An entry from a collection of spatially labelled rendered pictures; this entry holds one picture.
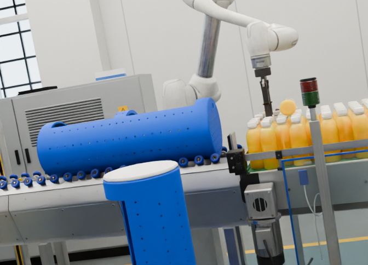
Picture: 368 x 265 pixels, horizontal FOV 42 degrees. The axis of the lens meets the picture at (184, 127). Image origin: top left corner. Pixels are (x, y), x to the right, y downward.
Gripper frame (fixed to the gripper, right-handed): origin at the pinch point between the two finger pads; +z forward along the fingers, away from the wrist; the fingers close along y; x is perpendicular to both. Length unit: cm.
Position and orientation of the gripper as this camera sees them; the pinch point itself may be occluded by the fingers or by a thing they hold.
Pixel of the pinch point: (269, 111)
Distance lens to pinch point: 228.7
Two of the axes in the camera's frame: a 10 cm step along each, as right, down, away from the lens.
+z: 1.7, 9.8, 0.9
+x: 9.5, -1.4, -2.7
